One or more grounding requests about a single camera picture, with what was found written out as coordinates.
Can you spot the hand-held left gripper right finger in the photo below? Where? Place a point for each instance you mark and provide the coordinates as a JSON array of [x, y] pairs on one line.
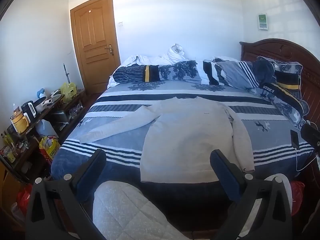
[[222, 170]]

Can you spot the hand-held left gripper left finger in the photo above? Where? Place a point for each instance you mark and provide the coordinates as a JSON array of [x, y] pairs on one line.
[[91, 172]]

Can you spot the cream knit sweater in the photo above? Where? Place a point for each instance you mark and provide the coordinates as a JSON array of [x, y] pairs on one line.
[[187, 140]]

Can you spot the black smartphone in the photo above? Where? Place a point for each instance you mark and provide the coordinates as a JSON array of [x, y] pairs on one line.
[[294, 138]]

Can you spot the blue striped bed cover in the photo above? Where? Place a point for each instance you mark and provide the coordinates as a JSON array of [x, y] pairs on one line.
[[270, 135]]

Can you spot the red and yellow bag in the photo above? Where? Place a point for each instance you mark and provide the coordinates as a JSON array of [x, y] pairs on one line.
[[50, 150]]

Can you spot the person's white quilted trousers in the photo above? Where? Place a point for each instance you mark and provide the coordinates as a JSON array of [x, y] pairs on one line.
[[125, 210]]

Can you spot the red plastic bag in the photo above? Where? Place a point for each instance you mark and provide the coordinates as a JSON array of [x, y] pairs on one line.
[[24, 200], [297, 195]]

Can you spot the clear water jug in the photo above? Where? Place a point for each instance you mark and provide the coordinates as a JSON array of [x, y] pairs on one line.
[[46, 128]]

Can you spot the dark wooden side table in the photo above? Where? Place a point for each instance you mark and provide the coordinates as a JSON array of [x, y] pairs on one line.
[[55, 110]]

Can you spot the dark blue cloth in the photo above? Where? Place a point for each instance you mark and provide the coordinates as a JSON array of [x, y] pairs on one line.
[[263, 71]]

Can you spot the white pan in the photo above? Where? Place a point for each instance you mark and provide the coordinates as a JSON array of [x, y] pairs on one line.
[[41, 105]]

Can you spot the yellow plastic bag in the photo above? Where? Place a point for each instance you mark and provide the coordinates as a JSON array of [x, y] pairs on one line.
[[68, 91]]

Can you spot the yellow kettle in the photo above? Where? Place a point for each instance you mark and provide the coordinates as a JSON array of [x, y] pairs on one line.
[[20, 123]]

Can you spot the dark wooden headboard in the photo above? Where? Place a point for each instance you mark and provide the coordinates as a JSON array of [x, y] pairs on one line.
[[280, 48]]

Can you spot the blue patterned rolled duvet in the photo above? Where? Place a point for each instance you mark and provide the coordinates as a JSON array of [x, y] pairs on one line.
[[180, 71]]

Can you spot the white bedding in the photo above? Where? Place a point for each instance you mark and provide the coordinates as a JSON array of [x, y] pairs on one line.
[[175, 53]]

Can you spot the wooden door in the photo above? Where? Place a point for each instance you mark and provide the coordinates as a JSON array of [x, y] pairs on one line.
[[95, 42]]

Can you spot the white wall panel green screen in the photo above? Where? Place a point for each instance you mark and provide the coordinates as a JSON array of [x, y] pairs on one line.
[[262, 21]]

